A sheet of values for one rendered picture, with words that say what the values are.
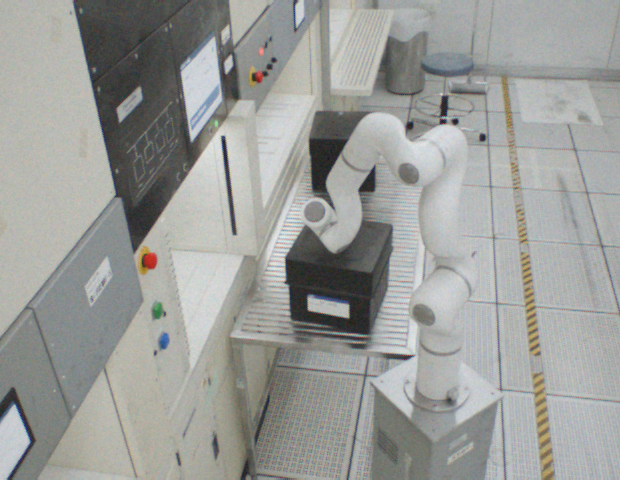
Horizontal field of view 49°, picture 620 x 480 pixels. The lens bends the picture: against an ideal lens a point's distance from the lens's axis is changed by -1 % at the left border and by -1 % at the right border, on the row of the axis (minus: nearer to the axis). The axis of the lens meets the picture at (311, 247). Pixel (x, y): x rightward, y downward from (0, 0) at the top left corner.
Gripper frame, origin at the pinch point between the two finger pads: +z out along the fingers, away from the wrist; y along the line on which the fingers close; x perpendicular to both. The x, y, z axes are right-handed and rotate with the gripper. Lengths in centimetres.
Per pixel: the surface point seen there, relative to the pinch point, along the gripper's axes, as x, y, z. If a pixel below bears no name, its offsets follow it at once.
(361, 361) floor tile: 38, 5, 109
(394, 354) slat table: 33.4, -23.5, 6.6
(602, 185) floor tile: -103, -101, 249
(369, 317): 23.5, -13.6, 5.9
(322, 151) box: -44, 28, 56
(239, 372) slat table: 50, 28, 13
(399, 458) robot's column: 64, -31, 7
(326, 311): 24.2, 0.6, 5.8
